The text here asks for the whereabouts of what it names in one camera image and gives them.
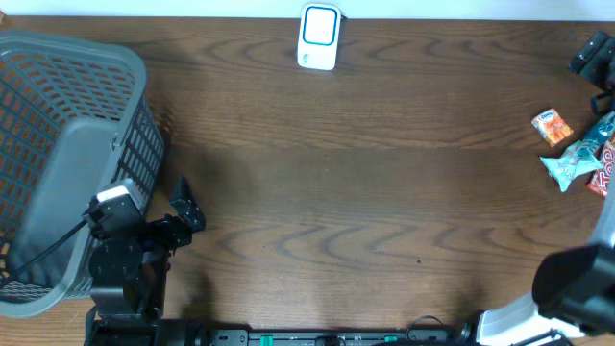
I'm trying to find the teal mouthwash bottle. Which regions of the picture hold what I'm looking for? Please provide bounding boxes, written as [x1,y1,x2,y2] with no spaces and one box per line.
[578,111,614,160]

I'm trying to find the small orange tissue pack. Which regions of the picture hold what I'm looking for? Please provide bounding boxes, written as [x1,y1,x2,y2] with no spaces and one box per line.
[531,109,574,147]

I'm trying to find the mint green snack pouch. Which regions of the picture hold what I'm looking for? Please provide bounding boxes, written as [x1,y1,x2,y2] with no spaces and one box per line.
[540,140,603,192]

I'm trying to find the red Top chocolate bar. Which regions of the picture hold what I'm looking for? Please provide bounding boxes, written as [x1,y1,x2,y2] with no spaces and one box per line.
[586,141,614,197]

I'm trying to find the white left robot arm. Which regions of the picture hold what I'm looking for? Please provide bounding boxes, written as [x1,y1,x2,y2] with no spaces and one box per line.
[83,177,207,346]

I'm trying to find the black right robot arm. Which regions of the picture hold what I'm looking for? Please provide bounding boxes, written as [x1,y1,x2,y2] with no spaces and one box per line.
[459,32,614,345]

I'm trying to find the white barcode scanner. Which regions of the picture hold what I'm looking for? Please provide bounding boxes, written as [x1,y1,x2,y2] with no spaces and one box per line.
[297,3,342,71]

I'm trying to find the grey plastic shopping basket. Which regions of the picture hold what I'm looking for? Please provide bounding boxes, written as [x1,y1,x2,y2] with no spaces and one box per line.
[1,30,165,318]

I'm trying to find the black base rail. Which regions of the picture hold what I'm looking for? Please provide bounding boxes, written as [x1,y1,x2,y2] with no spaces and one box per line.
[151,315,581,346]

